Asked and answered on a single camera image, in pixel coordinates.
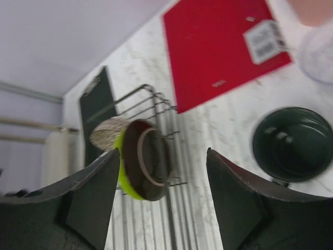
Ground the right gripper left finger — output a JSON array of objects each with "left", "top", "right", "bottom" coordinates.
[{"left": 1, "top": 149, "right": 120, "bottom": 249}]

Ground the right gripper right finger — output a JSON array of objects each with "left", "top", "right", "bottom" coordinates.
[{"left": 206, "top": 149, "right": 332, "bottom": 249}]

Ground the green plate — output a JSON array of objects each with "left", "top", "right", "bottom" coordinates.
[{"left": 113, "top": 130, "right": 144, "bottom": 201}]

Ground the grey ceramic mug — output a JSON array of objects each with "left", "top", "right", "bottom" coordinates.
[{"left": 252, "top": 107, "right": 332, "bottom": 183}]

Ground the grey wire dish rack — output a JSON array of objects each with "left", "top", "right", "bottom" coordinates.
[{"left": 85, "top": 83, "right": 227, "bottom": 250}]

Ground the dark brown floral plate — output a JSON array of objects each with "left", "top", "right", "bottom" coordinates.
[{"left": 122, "top": 119, "right": 173, "bottom": 202}]

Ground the clear drinking glass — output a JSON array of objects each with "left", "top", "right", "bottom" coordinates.
[{"left": 298, "top": 21, "right": 332, "bottom": 84}]

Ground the pink plastic cup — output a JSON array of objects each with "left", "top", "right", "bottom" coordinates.
[{"left": 287, "top": 0, "right": 332, "bottom": 27}]

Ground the patterned ceramic bowl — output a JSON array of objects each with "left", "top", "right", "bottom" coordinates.
[{"left": 89, "top": 116, "right": 130, "bottom": 151}]

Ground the black clipboard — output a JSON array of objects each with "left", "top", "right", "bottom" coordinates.
[{"left": 79, "top": 66, "right": 117, "bottom": 167}]

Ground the red folder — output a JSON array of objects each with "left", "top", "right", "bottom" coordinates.
[{"left": 163, "top": 1, "right": 291, "bottom": 113}]

